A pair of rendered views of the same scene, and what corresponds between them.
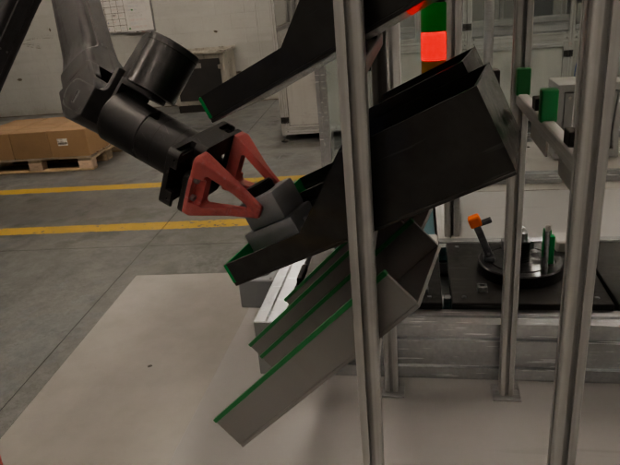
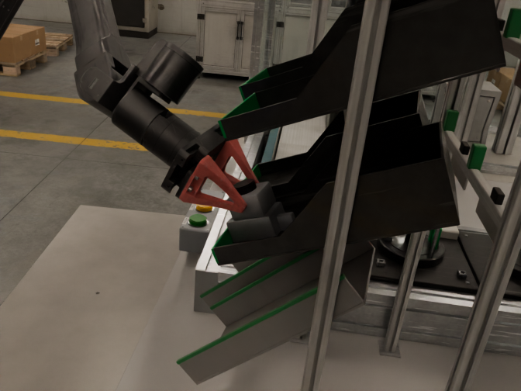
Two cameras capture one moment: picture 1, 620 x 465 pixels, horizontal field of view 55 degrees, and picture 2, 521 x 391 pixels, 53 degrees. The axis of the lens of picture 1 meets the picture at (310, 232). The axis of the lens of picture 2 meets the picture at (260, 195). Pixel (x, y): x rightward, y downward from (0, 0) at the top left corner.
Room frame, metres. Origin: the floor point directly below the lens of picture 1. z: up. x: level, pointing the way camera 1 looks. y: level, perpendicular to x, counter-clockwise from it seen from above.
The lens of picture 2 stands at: (-0.01, 0.10, 1.55)
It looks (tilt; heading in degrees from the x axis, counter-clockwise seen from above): 26 degrees down; 353
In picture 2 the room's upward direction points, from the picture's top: 6 degrees clockwise
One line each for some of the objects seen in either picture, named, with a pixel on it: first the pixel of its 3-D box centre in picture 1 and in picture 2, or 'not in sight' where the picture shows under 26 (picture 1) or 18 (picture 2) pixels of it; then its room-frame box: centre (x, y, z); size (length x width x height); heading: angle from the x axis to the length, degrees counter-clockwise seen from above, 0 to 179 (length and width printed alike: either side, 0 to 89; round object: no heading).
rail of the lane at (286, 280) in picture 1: (315, 239); (240, 195); (1.27, -0.01, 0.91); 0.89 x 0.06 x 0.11; 169
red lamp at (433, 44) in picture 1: (435, 45); not in sight; (1.14, -0.26, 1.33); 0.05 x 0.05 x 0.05
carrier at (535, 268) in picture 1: (520, 247); (414, 233); (0.92, -0.36, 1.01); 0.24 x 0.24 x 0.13; 79
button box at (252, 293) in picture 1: (269, 269); (203, 219); (1.10, 0.09, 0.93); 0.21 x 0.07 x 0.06; 169
